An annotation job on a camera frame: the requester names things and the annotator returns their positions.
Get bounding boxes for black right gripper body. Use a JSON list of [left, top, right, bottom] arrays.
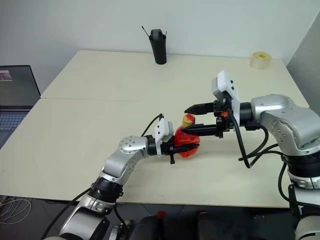
[[213, 91, 237, 139]]

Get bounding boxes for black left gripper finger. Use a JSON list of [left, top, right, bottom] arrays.
[[174, 144, 200, 154]]

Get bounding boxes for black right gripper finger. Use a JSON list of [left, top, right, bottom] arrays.
[[181, 124, 218, 137], [184, 101, 216, 116]]

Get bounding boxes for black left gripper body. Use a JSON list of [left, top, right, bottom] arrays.
[[159, 136, 177, 165]]

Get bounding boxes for clear bottle with red drink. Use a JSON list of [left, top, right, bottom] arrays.
[[174, 112, 202, 160]]

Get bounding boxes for clear tape roll yellow core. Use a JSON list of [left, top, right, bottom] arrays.
[[249, 51, 273, 71]]

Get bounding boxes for tall black holder cup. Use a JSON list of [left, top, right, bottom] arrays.
[[149, 28, 168, 65]]

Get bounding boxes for dark grey laptop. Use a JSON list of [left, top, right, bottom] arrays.
[[0, 64, 42, 148]]

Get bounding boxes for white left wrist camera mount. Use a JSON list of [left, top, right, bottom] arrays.
[[154, 118, 175, 157]]

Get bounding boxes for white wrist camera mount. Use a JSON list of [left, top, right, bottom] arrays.
[[211, 70, 241, 131], [154, 118, 175, 157]]

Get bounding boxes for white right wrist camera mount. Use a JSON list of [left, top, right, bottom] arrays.
[[211, 70, 241, 131]]

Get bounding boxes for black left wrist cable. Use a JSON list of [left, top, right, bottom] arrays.
[[140, 113, 165, 138]]

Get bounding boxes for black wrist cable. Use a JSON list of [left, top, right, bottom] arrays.
[[140, 113, 165, 138], [228, 109, 286, 169]]

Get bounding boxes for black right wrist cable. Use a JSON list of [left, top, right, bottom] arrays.
[[228, 109, 286, 169]]

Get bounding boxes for black right upper arm cable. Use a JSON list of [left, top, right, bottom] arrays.
[[278, 154, 293, 201]]

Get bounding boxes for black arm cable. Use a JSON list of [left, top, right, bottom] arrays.
[[41, 188, 94, 239], [278, 154, 293, 201]]

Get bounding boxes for black left upper arm cable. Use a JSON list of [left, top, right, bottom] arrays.
[[41, 188, 94, 239]]

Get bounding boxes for white floor cables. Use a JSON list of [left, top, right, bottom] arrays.
[[0, 196, 32, 224]]

